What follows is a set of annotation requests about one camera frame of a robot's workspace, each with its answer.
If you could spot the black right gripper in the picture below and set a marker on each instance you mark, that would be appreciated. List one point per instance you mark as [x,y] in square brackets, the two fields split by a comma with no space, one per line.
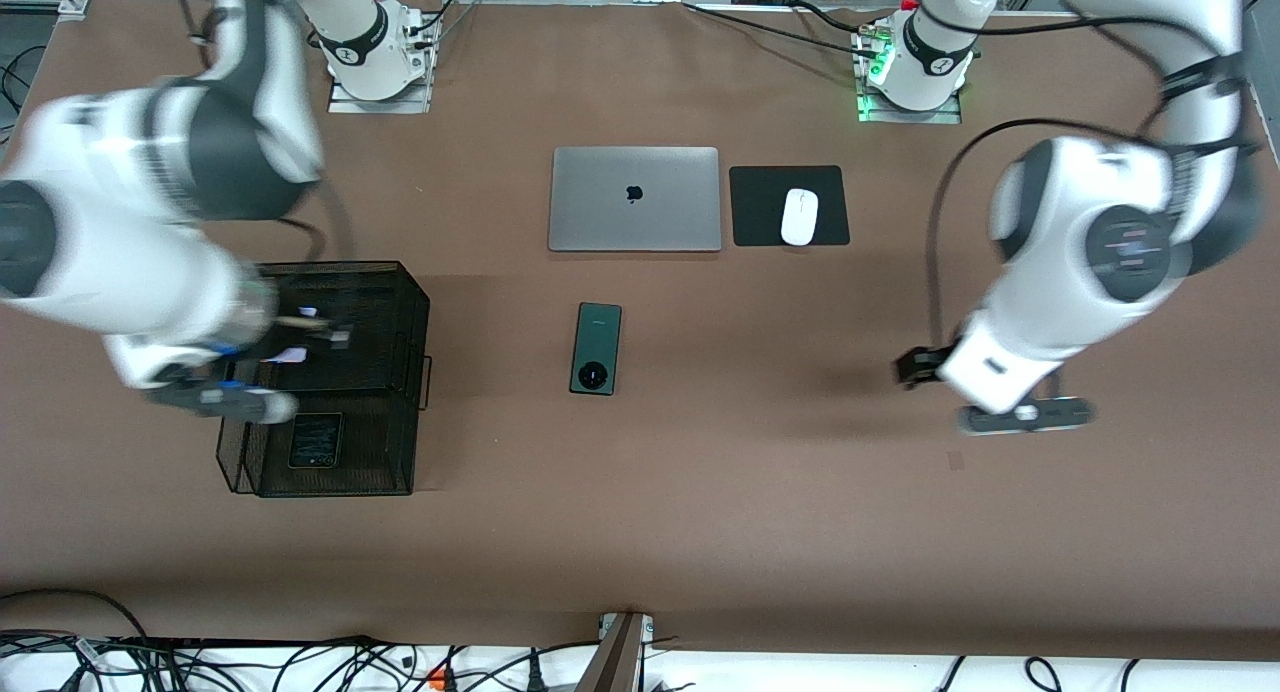
[297,324]

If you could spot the lilac folding phone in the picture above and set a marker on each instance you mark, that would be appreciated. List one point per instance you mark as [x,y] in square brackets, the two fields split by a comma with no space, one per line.
[290,355]

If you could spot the black folding phone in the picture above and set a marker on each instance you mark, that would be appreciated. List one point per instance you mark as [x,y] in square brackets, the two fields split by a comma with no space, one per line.
[315,440]

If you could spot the green phone round camera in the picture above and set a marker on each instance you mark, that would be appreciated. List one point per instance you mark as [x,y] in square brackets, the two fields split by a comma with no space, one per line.
[597,332]

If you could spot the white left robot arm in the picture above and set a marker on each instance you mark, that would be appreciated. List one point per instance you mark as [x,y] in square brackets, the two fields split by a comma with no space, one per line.
[1060,302]

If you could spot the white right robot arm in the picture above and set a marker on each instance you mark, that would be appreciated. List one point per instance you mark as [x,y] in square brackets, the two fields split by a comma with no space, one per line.
[120,262]

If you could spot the white computer mouse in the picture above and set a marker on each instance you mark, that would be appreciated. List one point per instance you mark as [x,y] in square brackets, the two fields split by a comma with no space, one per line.
[800,217]

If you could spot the black mouse pad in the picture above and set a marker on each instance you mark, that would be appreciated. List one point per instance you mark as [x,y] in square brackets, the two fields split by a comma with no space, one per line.
[755,207]

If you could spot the silver laptop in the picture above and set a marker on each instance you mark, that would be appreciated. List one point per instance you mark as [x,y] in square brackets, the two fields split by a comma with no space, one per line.
[600,202]

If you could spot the orange plug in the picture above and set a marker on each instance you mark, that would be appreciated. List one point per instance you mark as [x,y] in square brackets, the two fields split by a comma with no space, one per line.
[437,682]

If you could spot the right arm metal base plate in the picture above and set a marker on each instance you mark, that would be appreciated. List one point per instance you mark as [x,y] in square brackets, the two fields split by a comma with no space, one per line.
[400,105]

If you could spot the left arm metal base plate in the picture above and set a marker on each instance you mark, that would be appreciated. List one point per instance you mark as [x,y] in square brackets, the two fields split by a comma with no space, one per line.
[940,117]

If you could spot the aluminium frame rail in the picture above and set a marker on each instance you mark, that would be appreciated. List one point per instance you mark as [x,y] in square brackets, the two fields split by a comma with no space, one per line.
[75,4]

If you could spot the aluminium profile bracket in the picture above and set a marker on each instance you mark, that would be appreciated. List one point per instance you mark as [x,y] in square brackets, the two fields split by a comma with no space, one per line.
[615,662]

